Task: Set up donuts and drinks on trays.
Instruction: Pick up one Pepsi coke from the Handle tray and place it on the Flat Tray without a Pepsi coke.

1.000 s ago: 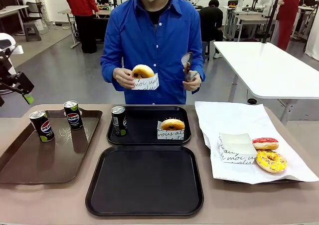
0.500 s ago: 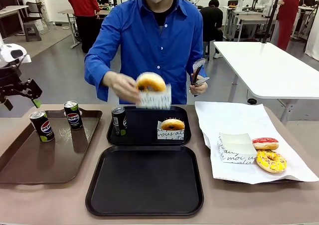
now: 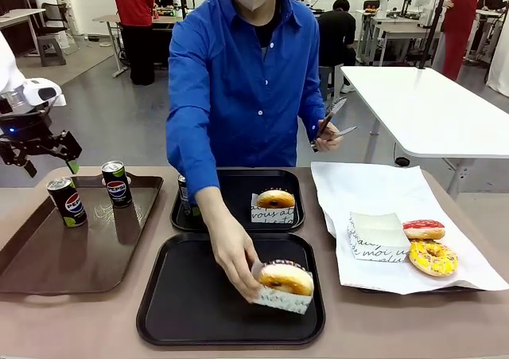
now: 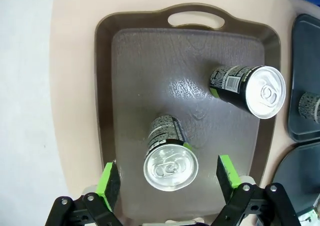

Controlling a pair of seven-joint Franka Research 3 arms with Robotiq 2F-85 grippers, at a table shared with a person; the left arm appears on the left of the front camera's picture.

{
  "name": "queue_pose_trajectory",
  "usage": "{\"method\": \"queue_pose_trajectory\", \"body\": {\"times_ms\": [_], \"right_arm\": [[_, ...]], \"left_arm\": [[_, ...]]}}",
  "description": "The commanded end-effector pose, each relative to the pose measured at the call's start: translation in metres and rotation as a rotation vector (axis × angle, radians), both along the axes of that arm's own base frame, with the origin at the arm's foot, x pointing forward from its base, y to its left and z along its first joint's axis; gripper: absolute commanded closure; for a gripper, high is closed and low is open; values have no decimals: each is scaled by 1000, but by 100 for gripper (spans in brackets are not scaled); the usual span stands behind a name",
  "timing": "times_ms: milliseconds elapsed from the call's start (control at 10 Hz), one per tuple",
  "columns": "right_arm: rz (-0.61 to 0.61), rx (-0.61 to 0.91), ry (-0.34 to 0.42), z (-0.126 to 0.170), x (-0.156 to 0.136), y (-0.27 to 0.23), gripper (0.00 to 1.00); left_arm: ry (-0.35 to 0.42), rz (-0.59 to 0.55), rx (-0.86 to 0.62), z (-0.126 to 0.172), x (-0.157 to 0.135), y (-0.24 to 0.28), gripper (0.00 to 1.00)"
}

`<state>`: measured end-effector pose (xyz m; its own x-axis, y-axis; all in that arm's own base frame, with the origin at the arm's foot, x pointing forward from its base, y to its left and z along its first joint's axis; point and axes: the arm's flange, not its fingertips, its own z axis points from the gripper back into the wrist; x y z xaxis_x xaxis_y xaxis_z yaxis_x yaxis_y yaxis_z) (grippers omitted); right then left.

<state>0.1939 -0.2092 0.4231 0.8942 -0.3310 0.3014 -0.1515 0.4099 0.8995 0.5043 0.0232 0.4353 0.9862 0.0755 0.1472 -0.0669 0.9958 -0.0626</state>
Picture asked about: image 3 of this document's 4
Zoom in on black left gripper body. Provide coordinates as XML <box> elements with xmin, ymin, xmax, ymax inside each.
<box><xmin>0</xmin><ymin>109</ymin><xmax>53</xmax><ymax>146</ymax></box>

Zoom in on Pepsi can black green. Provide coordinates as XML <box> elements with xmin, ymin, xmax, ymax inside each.
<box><xmin>177</xmin><ymin>174</ymin><xmax>200</xmax><ymax>219</ymax></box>
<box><xmin>101</xmin><ymin>160</ymin><xmax>133</xmax><ymax>209</ymax></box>
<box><xmin>46</xmin><ymin>177</ymin><xmax>88</xmax><ymax>228</ymax></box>

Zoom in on metal serving tongs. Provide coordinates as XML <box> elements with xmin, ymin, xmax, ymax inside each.
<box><xmin>311</xmin><ymin>96</ymin><xmax>358</xmax><ymax>153</ymax></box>

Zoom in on person's left forearm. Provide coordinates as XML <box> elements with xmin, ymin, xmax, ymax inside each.
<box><xmin>304</xmin><ymin>92</ymin><xmax>329</xmax><ymax>131</ymax></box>

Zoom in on person's right forearm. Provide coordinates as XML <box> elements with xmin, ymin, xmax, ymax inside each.
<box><xmin>166</xmin><ymin>111</ymin><xmax>247</xmax><ymax>240</ymax></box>

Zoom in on person's right hand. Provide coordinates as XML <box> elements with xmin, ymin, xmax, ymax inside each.
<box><xmin>212</xmin><ymin>229</ymin><xmax>264</xmax><ymax>305</ymax></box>

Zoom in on person's left hand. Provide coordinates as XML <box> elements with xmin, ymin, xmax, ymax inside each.
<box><xmin>315</xmin><ymin>125</ymin><xmax>344</xmax><ymax>154</ymax></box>

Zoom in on grey step stool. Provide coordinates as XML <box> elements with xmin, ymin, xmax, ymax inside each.
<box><xmin>37</xmin><ymin>35</ymin><xmax>67</xmax><ymax>68</ymax></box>

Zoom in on black office chair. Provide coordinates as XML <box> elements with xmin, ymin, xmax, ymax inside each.
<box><xmin>38</xmin><ymin>2</ymin><xmax>77</xmax><ymax>54</ymax></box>

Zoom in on wooden work table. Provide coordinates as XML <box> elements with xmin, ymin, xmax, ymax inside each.
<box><xmin>92</xmin><ymin>14</ymin><xmax>185</xmax><ymax>78</ymax></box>

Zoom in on person in red top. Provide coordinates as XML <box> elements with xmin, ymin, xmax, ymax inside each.
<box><xmin>107</xmin><ymin>0</ymin><xmax>157</xmax><ymax>86</ymax></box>

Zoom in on black plastic tray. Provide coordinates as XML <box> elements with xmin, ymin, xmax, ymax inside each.
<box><xmin>169</xmin><ymin>167</ymin><xmax>305</xmax><ymax>232</ymax></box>
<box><xmin>136</xmin><ymin>232</ymin><xmax>326</xmax><ymax>346</ymax></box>

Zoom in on person in blue shirt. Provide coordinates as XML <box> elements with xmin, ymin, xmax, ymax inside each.
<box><xmin>165</xmin><ymin>0</ymin><xmax>328</xmax><ymax>170</ymax></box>

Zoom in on donut in wrapper, rear tray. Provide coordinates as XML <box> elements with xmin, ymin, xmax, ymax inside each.
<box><xmin>250</xmin><ymin>193</ymin><xmax>297</xmax><ymax>227</ymax></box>

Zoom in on seated person in black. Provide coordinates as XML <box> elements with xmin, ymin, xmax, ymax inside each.
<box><xmin>317</xmin><ymin>0</ymin><xmax>357</xmax><ymax>68</ymax></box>

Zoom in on white paper sheet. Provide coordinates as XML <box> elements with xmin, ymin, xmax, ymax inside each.
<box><xmin>309</xmin><ymin>161</ymin><xmax>509</xmax><ymax>296</ymax></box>

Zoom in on empty printed white paper box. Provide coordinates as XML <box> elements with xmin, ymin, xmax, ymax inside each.
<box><xmin>348</xmin><ymin>211</ymin><xmax>411</xmax><ymax>263</ymax></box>

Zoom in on grey work desk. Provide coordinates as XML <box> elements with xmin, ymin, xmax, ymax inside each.
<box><xmin>356</xmin><ymin>8</ymin><xmax>443</xmax><ymax>68</ymax></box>

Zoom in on black tray under paper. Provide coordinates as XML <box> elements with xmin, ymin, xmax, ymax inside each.
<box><xmin>357</xmin><ymin>285</ymin><xmax>488</xmax><ymax>295</ymax></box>

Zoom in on white table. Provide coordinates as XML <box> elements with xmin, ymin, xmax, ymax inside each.
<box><xmin>340</xmin><ymin>64</ymin><xmax>509</xmax><ymax>199</ymax></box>

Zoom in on red frosted donut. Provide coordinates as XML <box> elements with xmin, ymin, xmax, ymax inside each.
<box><xmin>402</xmin><ymin>219</ymin><xmax>446</xmax><ymax>241</ymax></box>

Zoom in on yellow frosted donut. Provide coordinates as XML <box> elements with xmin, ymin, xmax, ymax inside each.
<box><xmin>408</xmin><ymin>239</ymin><xmax>459</xmax><ymax>278</ymax></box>

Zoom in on person in red apron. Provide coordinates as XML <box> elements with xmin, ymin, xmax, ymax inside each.
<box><xmin>440</xmin><ymin>0</ymin><xmax>481</xmax><ymax>81</ymax></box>

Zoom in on brown plastic tray with handles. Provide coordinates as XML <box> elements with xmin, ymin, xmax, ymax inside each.
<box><xmin>0</xmin><ymin>174</ymin><xmax>165</xmax><ymax>296</ymax></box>

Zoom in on black camera pole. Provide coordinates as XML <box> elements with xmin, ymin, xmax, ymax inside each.
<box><xmin>416</xmin><ymin>0</ymin><xmax>453</xmax><ymax>70</ymax></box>

